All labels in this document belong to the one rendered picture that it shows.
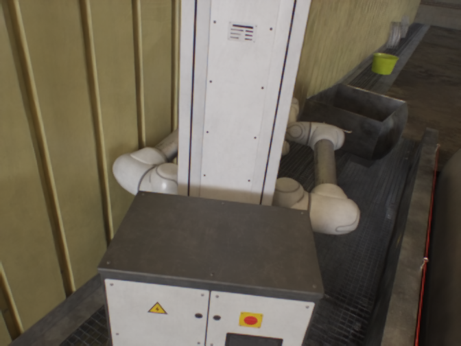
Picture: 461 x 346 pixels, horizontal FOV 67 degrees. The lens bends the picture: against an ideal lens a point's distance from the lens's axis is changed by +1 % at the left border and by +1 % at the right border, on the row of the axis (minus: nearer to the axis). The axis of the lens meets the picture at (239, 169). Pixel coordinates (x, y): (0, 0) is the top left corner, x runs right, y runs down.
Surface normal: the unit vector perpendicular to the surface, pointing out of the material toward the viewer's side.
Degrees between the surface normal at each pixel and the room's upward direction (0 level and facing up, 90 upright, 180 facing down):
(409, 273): 2
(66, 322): 0
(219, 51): 90
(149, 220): 0
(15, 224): 90
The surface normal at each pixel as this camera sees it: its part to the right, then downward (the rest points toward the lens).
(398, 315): 0.10, -0.84
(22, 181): 0.87, 0.33
